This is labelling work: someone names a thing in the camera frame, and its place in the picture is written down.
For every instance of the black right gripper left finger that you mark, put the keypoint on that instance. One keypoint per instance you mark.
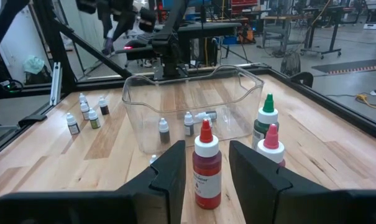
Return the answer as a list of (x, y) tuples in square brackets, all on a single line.
[(166, 193)]

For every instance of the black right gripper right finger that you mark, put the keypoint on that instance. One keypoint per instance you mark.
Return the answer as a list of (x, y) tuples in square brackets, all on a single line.
[(256, 193)]

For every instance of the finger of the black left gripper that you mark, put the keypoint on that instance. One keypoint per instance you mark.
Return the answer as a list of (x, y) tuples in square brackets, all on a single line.
[(106, 26), (121, 26)]

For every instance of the small purple dye bottle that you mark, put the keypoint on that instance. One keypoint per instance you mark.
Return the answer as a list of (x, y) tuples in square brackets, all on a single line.
[(108, 45)]

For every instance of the small blue label dye bottle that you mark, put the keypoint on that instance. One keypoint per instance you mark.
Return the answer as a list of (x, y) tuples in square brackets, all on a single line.
[(153, 158)]

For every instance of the large red dye bottle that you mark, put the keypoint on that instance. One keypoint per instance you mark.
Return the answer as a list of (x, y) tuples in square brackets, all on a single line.
[(206, 186)]

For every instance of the large pink-capped dye bottle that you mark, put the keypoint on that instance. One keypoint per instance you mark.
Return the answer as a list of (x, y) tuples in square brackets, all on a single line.
[(271, 146)]

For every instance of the small olive label dye bottle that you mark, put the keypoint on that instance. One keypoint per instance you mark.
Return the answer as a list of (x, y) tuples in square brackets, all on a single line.
[(164, 135)]

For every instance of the large green dye bottle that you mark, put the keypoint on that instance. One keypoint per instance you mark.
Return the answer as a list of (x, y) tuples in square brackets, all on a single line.
[(265, 124)]

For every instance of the small black white-label dye bottle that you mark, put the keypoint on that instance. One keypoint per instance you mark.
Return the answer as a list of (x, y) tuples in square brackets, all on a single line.
[(189, 127)]

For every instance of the small white-capped dye bottle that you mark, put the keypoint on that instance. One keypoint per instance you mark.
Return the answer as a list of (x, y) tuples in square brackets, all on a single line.
[(206, 115), (83, 98), (85, 113)]

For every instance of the small maroon dye bottle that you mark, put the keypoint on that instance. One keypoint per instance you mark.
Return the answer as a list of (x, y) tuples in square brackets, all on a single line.
[(104, 109)]

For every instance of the small lime label dye bottle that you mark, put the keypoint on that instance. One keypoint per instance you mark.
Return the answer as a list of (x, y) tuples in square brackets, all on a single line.
[(95, 123)]

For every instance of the clear plastic storage bin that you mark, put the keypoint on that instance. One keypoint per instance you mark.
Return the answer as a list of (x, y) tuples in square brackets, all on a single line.
[(237, 93)]

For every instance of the small pink label dye bottle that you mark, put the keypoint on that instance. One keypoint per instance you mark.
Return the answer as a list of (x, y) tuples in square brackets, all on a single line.
[(73, 127)]

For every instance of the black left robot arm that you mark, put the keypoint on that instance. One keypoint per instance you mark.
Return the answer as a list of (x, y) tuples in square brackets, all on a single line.
[(172, 46)]

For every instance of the silver aluminium extrusion bar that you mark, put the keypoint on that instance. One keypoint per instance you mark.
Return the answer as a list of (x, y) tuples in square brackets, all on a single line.
[(56, 84)]

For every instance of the teal cloth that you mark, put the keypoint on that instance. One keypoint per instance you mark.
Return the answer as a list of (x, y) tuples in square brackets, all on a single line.
[(33, 63)]

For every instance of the black desk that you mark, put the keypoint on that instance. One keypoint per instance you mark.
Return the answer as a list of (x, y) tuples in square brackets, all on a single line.
[(206, 28)]

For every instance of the black table clamp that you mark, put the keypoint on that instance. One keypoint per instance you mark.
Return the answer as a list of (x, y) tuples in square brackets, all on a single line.
[(32, 120), (302, 79)]

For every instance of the black mesh basket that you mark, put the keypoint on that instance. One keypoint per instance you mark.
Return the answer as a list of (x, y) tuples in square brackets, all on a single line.
[(290, 63)]

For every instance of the black floor mat striped edge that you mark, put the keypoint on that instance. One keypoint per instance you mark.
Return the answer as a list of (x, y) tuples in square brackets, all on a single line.
[(349, 66)]

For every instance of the wooden top workbench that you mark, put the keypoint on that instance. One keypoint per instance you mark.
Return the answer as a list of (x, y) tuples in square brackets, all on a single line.
[(281, 18)]

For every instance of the black wheeled table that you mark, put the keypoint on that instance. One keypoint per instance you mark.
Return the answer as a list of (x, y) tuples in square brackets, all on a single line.
[(333, 31)]

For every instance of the black aluminium rig frame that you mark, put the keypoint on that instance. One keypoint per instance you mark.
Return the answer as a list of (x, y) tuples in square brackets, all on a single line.
[(60, 46)]

